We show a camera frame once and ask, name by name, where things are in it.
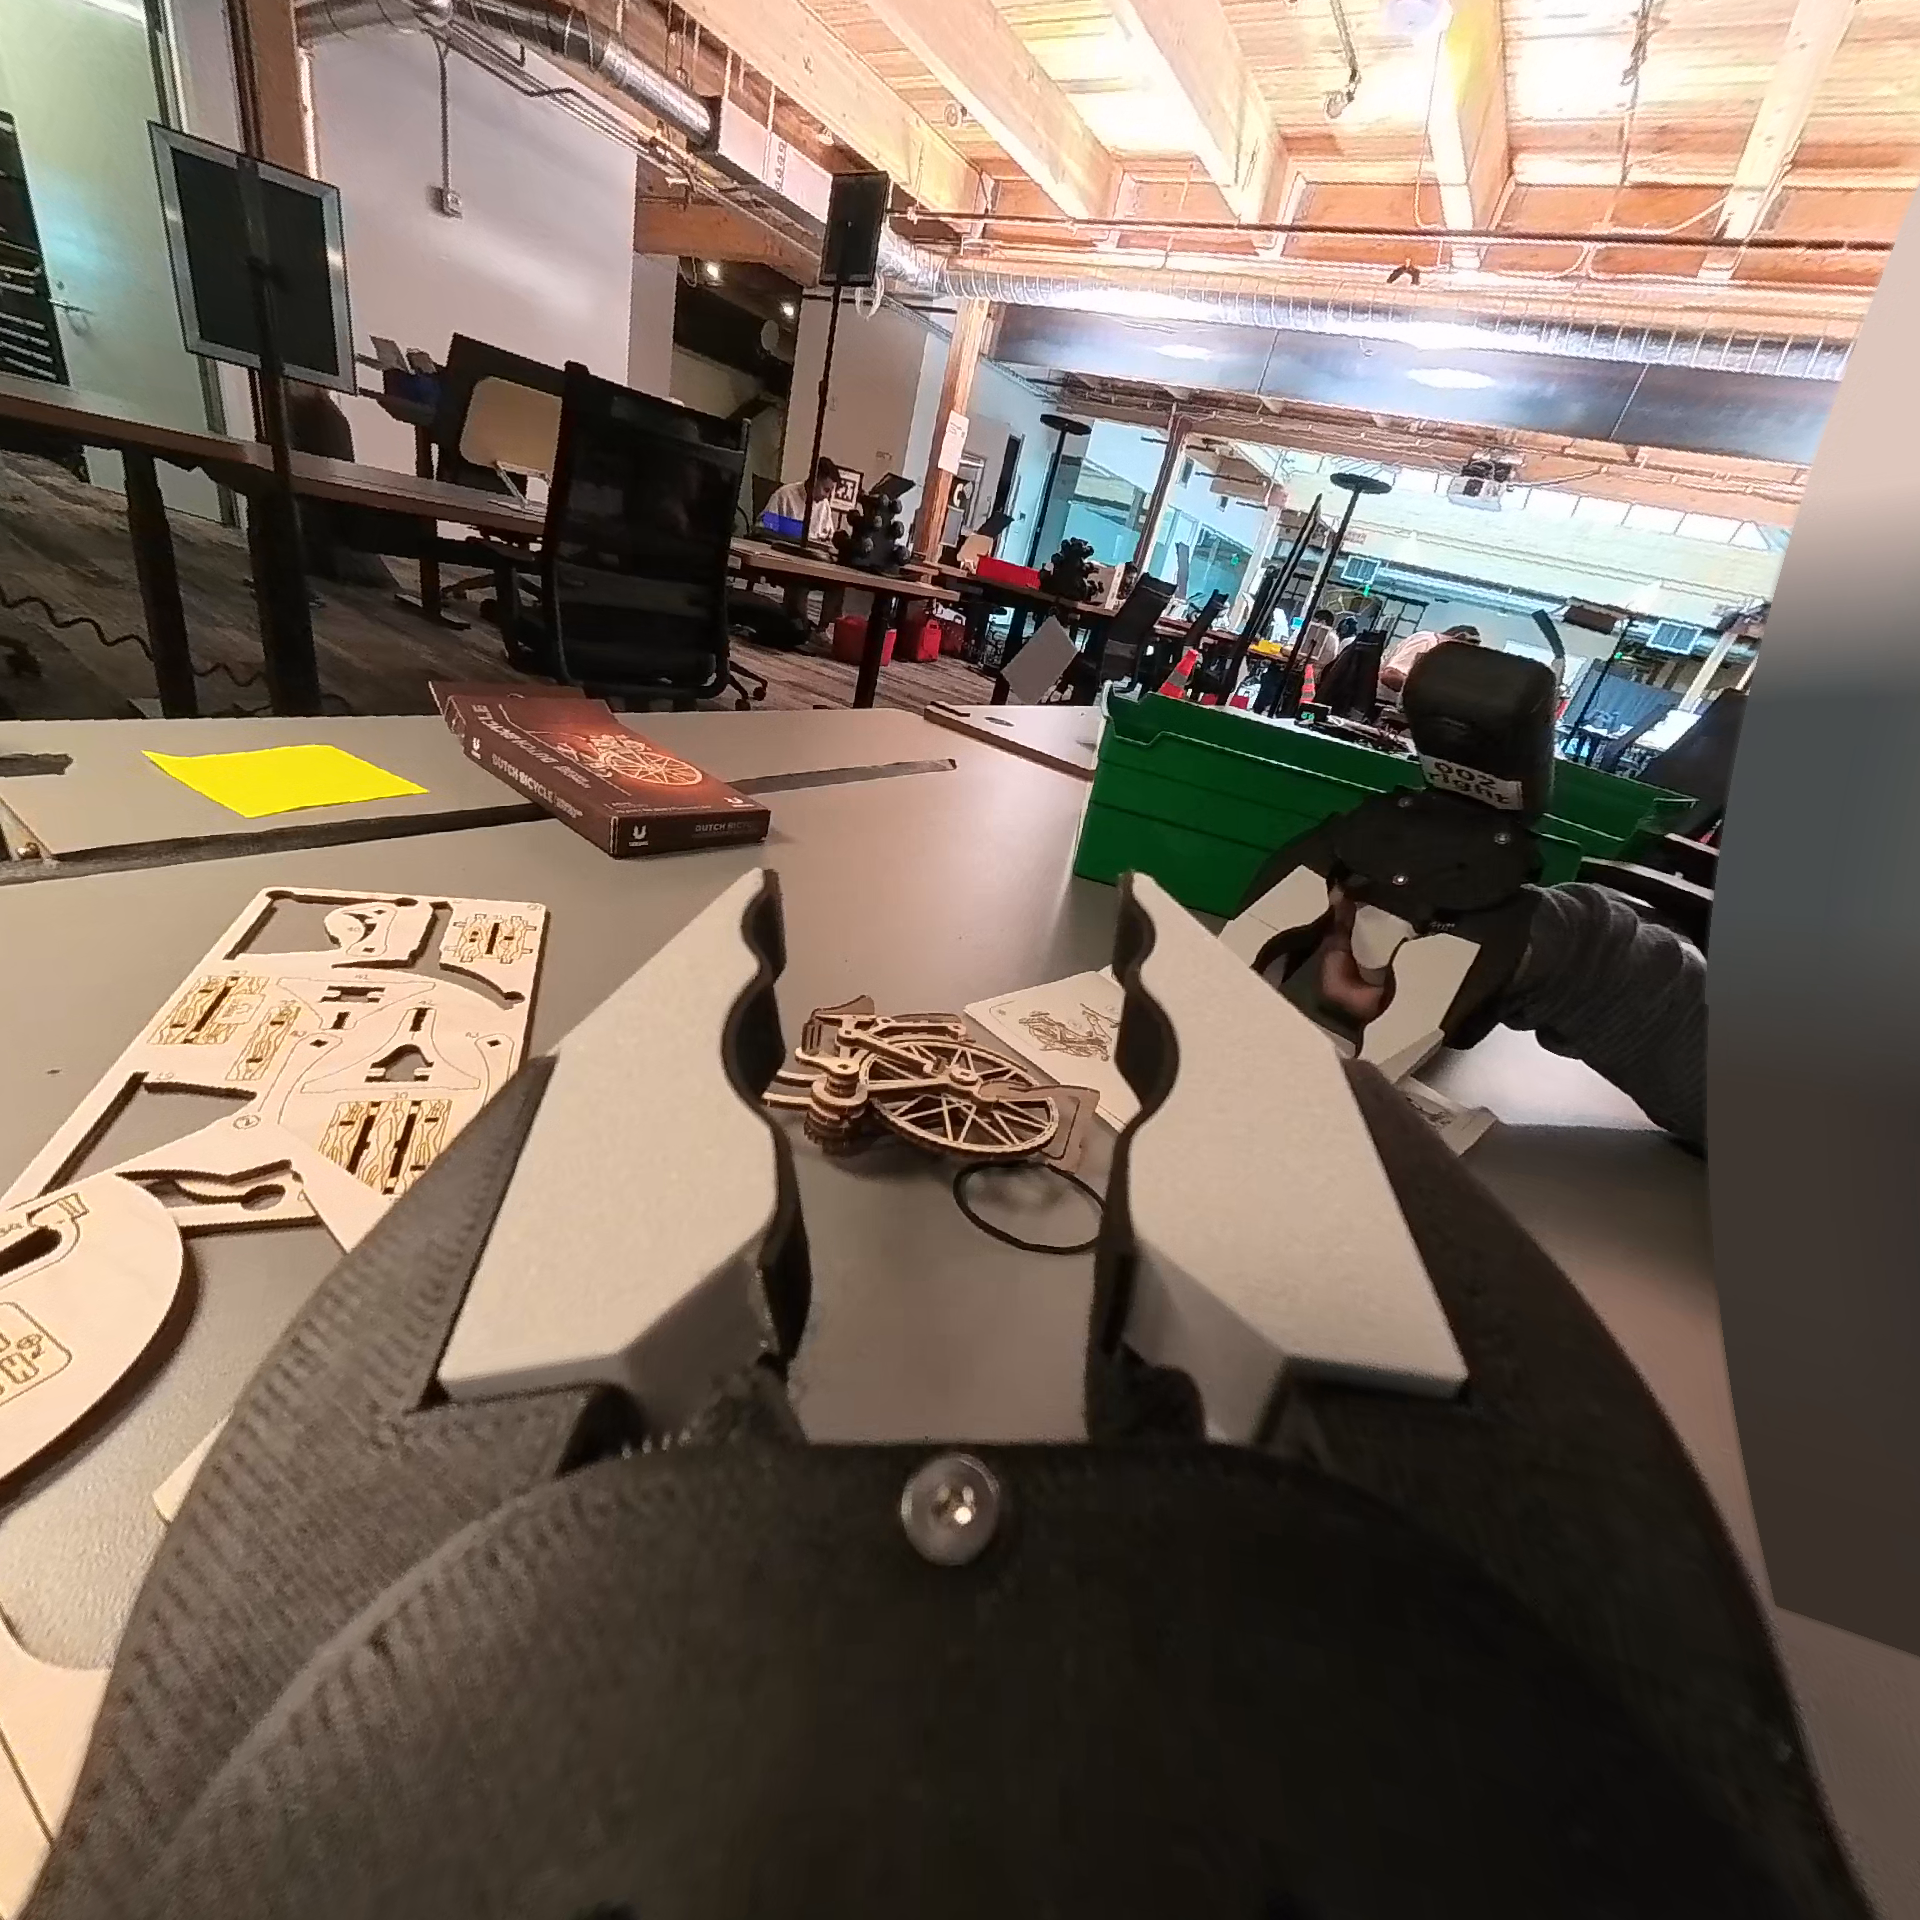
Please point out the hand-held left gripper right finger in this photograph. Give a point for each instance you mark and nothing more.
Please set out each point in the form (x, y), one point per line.
(1290, 1201)

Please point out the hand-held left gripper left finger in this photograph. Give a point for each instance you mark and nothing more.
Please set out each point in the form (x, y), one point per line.
(628, 1201)

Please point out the white instruction booklet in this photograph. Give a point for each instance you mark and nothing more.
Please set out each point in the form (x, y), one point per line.
(1050, 1035)

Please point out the wooden bicycle model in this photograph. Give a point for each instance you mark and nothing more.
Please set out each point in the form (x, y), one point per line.
(931, 1088)

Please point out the person's right forearm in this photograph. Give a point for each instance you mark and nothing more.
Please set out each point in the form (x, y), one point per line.
(1605, 1003)

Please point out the rectangular wooden parts sheet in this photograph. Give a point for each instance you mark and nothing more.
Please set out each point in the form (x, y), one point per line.
(381, 1141)

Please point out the round wooden parts sheet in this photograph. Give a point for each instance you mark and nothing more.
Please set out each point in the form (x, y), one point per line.
(106, 1277)

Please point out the person's right hand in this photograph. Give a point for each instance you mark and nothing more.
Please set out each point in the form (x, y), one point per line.
(1346, 991)

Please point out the green plastic bin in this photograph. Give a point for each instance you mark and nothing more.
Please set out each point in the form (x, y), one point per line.
(1200, 810)

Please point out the orange traffic cone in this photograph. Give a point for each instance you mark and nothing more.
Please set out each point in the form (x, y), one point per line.
(1183, 678)

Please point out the ceiling projector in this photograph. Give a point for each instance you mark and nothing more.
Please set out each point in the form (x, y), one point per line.
(1481, 480)

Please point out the black floor lamp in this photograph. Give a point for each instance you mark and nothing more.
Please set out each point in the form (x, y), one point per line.
(1360, 482)
(1065, 433)

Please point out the yellow sticky note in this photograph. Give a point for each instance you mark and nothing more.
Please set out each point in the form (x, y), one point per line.
(283, 781)

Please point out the red storage box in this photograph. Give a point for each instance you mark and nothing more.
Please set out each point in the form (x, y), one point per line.
(931, 634)
(866, 640)

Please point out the dark wooden table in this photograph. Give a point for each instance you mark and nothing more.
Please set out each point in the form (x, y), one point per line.
(840, 568)

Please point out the black office chair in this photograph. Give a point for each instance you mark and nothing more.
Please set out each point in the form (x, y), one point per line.
(628, 523)

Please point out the long wooden table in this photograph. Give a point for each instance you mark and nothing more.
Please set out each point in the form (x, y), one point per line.
(376, 480)

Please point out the black speaker on stand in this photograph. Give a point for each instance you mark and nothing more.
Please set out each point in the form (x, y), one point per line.
(856, 225)

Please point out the silver framed monitor on stand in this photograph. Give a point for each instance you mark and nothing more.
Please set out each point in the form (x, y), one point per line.
(253, 255)

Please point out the round silver duct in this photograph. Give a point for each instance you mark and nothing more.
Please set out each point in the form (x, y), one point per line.
(645, 67)

